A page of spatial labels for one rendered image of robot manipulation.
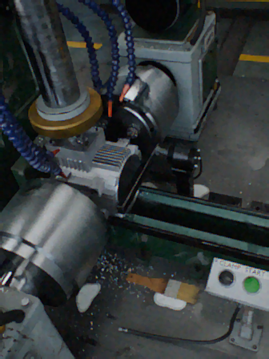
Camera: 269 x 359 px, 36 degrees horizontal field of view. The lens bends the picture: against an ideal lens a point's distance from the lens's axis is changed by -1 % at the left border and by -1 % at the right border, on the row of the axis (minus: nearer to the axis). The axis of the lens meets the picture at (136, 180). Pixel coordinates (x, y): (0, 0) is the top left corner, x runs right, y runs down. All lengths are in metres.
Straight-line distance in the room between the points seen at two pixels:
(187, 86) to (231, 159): 0.30
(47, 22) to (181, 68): 0.59
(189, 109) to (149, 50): 0.24
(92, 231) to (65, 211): 0.08
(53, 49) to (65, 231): 0.38
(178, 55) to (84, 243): 0.69
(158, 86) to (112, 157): 0.29
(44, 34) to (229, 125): 0.91
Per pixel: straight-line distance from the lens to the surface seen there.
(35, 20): 0.89
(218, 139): 1.55
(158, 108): 1.20
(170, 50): 1.36
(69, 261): 0.89
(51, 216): 0.90
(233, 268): 0.86
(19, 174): 1.06
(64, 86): 0.96
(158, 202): 1.18
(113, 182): 1.03
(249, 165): 1.45
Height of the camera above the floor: 1.80
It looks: 45 degrees down
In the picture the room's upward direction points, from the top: 11 degrees counter-clockwise
